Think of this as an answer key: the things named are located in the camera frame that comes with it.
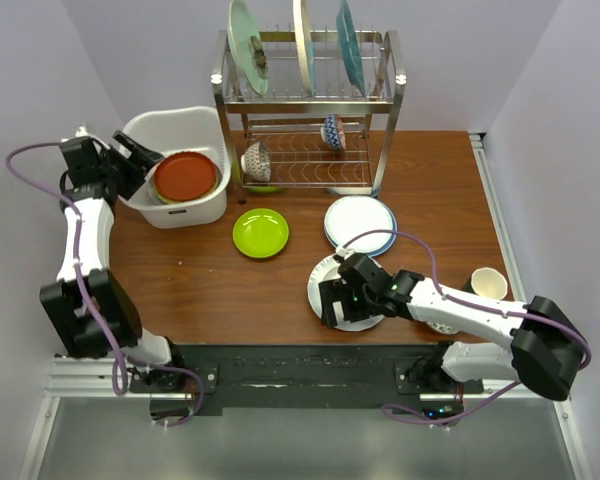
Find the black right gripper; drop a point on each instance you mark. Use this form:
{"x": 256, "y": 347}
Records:
{"x": 333, "y": 291}

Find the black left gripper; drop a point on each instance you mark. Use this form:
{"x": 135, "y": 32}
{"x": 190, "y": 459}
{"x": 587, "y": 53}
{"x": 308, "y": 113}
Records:
{"x": 138, "y": 162}

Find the red-orange plate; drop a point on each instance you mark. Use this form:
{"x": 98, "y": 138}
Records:
{"x": 184, "y": 176}

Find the yellow woven pattern plate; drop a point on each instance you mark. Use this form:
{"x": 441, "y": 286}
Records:
{"x": 159, "y": 199}

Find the lime green plate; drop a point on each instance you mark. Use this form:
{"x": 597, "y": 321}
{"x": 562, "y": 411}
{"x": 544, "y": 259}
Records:
{"x": 260, "y": 233}

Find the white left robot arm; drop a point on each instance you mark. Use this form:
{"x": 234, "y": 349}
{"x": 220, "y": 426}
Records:
{"x": 89, "y": 309}

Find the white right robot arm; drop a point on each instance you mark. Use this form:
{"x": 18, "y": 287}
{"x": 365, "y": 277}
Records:
{"x": 532, "y": 343}

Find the white plastic bin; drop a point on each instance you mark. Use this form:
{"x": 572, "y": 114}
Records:
{"x": 194, "y": 129}

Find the white scalloped plate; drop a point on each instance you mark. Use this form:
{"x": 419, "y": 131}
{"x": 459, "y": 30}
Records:
{"x": 325, "y": 270}

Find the white plate on blue plate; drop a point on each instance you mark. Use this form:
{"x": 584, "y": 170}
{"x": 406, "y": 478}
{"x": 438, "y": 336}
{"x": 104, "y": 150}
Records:
{"x": 357, "y": 220}

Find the blue plate under white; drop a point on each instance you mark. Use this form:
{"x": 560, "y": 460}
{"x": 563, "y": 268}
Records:
{"x": 392, "y": 235}

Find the floral patterned small bowl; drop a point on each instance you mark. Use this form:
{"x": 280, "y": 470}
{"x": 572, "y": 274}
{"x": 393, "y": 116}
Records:
{"x": 442, "y": 328}

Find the grey patterned bowl in rack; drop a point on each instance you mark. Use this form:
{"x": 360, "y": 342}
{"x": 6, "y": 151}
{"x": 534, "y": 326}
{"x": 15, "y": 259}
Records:
{"x": 256, "y": 162}

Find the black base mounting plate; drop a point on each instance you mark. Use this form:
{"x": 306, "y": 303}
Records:
{"x": 303, "y": 377}

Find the dark green cup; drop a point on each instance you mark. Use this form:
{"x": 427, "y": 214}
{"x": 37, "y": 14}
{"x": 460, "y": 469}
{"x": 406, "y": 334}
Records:
{"x": 487, "y": 282}

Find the light green plate in rack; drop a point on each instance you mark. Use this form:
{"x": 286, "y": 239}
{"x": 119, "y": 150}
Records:
{"x": 246, "y": 47}

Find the blue zigzag patterned bowl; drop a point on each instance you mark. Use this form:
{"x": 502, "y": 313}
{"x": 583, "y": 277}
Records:
{"x": 332, "y": 132}

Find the stainless steel dish rack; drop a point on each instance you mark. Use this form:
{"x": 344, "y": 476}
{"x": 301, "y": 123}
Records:
{"x": 288, "y": 121}

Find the cream rimmed plate in rack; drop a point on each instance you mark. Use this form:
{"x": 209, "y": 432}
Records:
{"x": 304, "y": 46}

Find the teal plate in rack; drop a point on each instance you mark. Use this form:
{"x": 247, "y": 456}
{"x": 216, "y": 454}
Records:
{"x": 349, "y": 48}

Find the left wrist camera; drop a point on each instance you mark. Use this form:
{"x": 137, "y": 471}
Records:
{"x": 83, "y": 132}

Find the aluminium frame rail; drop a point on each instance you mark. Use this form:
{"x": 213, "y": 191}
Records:
{"x": 569, "y": 429}

